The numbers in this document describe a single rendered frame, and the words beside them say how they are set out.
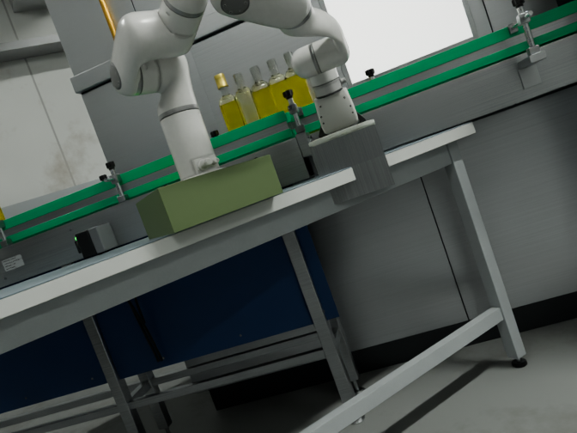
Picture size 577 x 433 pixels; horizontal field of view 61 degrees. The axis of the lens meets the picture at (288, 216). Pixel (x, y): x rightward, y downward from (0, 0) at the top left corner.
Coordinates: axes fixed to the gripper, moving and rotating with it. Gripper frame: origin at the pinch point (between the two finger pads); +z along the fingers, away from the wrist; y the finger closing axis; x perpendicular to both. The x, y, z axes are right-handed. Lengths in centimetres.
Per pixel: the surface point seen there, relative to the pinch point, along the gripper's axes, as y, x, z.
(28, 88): 230, -254, -71
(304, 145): 11.8, -3.8, -3.3
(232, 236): 30.1, 34.4, 2.2
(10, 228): 115, -11, -10
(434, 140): -22.6, -0.3, 7.2
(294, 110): 11.1, -5.6, -13.5
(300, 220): 15.9, 24.6, 7.5
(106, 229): 78, -2, -1
